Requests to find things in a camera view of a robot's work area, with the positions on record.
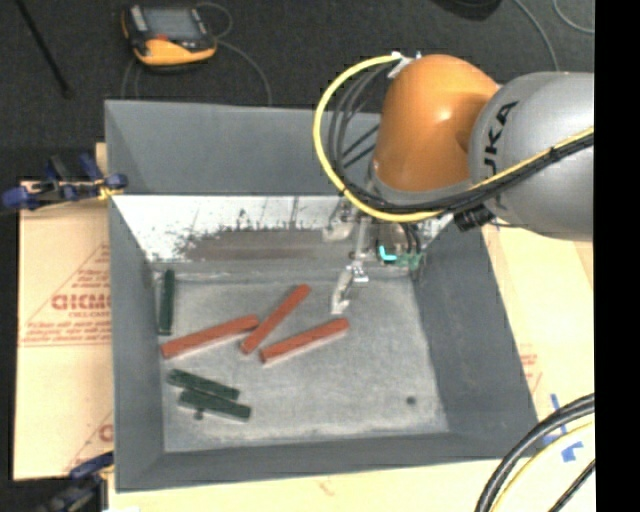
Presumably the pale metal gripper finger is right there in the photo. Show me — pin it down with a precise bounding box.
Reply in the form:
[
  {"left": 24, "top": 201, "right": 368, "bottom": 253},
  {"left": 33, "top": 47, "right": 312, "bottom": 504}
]
[
  {"left": 330, "top": 269, "right": 353, "bottom": 316},
  {"left": 346, "top": 263, "right": 371, "bottom": 307}
]

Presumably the red-brown flat block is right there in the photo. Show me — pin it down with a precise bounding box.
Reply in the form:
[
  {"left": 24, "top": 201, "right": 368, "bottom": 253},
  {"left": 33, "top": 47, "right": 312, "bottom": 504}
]
[
  {"left": 239, "top": 283, "right": 313, "bottom": 356},
  {"left": 159, "top": 314, "right": 261, "bottom": 361},
  {"left": 258, "top": 317, "right": 351, "bottom": 367}
]

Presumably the grey metal bin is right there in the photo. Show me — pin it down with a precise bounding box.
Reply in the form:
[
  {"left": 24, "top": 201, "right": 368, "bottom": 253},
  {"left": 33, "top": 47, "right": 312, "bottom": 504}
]
[{"left": 103, "top": 99, "right": 539, "bottom": 492}]

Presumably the dark green flat block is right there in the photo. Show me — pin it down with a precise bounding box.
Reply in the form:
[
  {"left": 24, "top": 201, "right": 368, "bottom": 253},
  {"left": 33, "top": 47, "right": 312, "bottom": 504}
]
[
  {"left": 177, "top": 389, "right": 253, "bottom": 423},
  {"left": 157, "top": 269, "right": 177, "bottom": 336},
  {"left": 165, "top": 368, "right": 241, "bottom": 401}
]

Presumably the brown cardboard board, red print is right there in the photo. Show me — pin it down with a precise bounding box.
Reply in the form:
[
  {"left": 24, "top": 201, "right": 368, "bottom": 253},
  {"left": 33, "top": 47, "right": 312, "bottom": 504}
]
[{"left": 12, "top": 141, "right": 595, "bottom": 482}]

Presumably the black cylinder on white bracket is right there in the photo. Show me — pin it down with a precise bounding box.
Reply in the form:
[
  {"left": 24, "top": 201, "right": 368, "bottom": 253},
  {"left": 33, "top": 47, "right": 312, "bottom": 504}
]
[{"left": 425, "top": 205, "right": 495, "bottom": 245}]

